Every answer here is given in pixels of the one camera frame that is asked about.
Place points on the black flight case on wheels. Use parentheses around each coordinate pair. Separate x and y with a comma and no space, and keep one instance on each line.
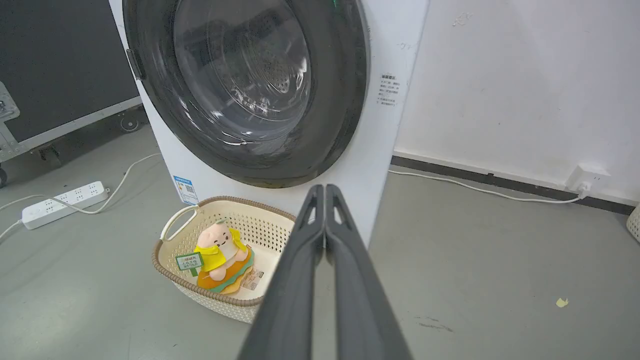
(55,70)

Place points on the white washing machine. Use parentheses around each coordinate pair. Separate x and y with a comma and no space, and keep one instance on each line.
(370,150)

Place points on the white perforated basket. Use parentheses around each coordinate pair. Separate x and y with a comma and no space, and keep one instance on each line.
(634,222)

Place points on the cream plastic laundry basket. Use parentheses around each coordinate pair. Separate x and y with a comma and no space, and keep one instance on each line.
(250,225)

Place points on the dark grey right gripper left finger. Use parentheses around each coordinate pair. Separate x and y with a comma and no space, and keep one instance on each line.
(287,295)

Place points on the pink plush doll yellow coat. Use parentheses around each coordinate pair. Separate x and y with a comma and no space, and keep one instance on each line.
(222,257)

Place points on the dark round washing machine door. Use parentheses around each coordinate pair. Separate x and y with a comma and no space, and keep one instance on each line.
(250,90)

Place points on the white power strip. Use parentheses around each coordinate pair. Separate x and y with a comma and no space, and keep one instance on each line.
(62,204)

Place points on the white wall socket plug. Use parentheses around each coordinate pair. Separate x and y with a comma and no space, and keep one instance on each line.
(586,180)

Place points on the small yellow paper scrap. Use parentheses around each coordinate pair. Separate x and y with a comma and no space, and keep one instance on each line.
(562,302)

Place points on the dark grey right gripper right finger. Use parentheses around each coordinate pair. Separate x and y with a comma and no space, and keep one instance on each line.
(362,300)

